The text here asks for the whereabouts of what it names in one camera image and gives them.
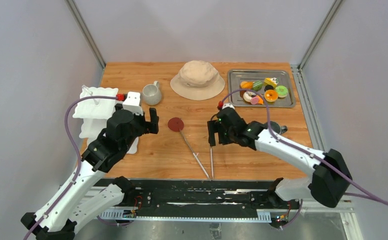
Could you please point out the white chocolate donut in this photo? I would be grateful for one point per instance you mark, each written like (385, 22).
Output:
(248, 96)

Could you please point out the pink round candy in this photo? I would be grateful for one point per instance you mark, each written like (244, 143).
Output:
(253, 101)

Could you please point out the orange star cookie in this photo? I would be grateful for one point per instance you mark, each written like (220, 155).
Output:
(259, 100)

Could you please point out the yellow cake slice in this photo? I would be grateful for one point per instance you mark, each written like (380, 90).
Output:
(273, 81)

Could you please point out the green macaron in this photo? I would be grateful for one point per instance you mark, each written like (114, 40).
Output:
(257, 85)

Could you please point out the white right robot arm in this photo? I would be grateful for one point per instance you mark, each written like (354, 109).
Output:
(328, 176)

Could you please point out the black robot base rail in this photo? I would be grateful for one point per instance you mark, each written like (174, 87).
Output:
(222, 201)

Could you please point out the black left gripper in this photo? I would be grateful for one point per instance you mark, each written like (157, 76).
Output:
(151, 126)

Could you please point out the black round cookie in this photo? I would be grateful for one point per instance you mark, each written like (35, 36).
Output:
(268, 87)

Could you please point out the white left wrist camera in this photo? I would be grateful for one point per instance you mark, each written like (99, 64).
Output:
(131, 101)

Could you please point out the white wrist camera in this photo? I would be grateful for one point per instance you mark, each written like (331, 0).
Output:
(221, 105)
(131, 101)

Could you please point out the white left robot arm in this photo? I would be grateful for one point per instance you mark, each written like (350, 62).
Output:
(63, 216)

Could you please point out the metal serving tray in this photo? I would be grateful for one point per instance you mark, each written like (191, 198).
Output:
(236, 76)

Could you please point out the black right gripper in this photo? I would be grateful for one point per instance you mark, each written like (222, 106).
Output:
(215, 126)

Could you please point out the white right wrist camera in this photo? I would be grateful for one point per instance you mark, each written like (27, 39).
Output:
(221, 105)

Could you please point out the green frosted donut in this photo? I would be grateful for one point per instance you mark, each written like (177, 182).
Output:
(282, 91)

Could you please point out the orange macaron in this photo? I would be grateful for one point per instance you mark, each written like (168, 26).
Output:
(246, 85)

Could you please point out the white ceramic mug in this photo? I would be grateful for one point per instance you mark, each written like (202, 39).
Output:
(152, 94)

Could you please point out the dark red round coaster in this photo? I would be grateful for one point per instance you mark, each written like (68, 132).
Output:
(175, 124)

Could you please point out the white tiered dessert stand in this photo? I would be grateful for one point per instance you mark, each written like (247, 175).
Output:
(96, 112)

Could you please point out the beige bucket hat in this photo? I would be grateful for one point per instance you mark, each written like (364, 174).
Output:
(197, 80)

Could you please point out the orange frosted donut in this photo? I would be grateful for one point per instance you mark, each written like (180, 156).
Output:
(271, 95)

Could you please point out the metal food tongs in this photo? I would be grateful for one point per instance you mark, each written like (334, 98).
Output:
(195, 155)

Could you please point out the grey ceramic mug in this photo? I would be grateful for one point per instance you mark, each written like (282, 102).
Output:
(277, 128)

